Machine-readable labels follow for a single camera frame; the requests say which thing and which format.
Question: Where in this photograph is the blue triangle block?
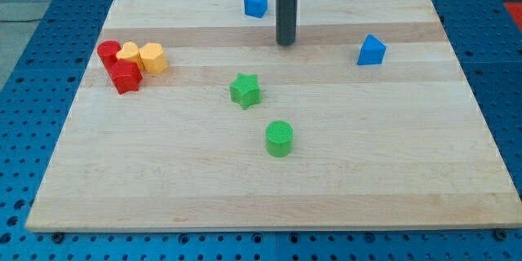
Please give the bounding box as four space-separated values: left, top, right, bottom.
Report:
357 34 387 65

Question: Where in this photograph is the green cylinder block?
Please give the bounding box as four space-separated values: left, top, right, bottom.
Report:
265 121 294 157

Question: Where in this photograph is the green star block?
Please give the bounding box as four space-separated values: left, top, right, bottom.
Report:
229 73 261 109

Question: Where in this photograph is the light wooden board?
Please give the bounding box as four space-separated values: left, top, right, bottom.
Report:
26 0 521 232

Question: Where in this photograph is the blue cube block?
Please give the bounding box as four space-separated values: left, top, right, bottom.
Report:
243 0 268 18

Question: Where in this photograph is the yellow hexagon block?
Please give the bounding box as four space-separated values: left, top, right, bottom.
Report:
139 42 169 73

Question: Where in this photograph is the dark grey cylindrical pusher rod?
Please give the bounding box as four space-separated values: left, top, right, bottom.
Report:
276 0 298 46

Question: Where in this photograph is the red star block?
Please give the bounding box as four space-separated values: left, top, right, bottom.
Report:
109 60 143 95

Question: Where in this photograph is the yellow heart block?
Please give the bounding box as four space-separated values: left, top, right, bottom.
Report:
116 42 144 70

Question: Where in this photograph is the red cylinder block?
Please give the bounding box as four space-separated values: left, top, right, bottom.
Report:
96 40 122 68

